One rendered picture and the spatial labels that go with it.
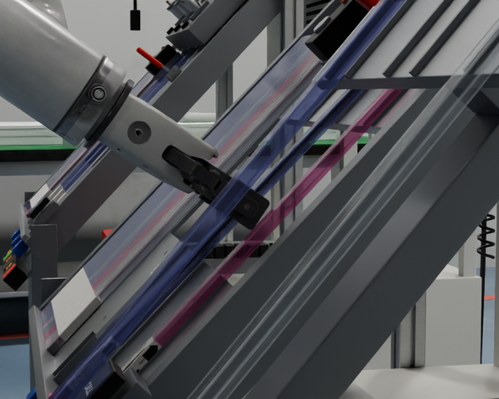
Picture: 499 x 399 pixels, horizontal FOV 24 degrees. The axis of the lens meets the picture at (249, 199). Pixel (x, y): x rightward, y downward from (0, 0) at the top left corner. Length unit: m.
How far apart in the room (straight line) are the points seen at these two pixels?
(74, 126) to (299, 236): 0.25
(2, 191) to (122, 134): 4.75
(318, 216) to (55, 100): 0.27
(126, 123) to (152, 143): 0.03
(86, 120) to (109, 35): 4.85
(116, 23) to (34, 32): 4.86
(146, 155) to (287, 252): 0.20
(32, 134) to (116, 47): 1.09
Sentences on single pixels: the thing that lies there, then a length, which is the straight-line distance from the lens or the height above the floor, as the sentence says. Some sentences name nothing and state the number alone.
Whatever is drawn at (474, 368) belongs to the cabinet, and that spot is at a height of 0.62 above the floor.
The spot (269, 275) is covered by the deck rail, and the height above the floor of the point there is 0.87.
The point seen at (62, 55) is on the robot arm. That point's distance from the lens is 1.03.
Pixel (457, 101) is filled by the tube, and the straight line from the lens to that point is 0.54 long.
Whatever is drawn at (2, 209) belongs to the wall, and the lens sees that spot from 5.77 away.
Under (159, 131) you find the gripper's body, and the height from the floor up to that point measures 0.98.
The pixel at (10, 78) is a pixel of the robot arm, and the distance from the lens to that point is 1.03.
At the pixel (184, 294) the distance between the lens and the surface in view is 1.05.
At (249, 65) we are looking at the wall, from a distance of 6.12.
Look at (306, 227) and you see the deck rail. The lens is 0.89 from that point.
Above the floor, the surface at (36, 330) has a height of 0.73.
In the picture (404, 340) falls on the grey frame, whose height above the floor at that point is 0.66.
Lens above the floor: 1.01
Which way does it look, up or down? 5 degrees down
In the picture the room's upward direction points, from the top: straight up
